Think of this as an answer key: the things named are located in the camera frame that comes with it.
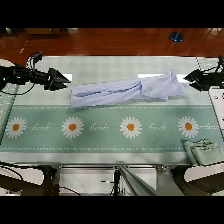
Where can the light blue shirt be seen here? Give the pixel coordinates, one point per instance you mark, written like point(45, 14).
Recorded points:
point(116, 93)

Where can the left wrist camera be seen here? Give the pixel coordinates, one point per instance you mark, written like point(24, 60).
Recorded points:
point(35, 59)

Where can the blue round disc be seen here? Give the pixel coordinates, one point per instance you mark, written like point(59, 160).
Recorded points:
point(176, 36)

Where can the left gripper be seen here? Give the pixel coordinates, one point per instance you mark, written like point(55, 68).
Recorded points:
point(49, 80)

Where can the pale green garment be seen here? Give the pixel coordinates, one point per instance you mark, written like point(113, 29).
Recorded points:
point(205, 154)

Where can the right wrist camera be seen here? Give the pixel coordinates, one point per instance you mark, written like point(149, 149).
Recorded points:
point(220, 63)

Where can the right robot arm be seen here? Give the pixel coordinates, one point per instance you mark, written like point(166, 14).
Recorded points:
point(217, 79)

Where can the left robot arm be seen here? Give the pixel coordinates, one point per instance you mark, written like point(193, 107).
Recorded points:
point(20, 75)

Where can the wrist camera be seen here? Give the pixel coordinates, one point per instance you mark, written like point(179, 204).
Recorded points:
point(35, 59)
point(220, 63)

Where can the silver frame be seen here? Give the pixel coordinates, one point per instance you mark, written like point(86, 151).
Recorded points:
point(140, 186)

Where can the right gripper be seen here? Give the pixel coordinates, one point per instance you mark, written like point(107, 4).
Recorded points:
point(204, 80)

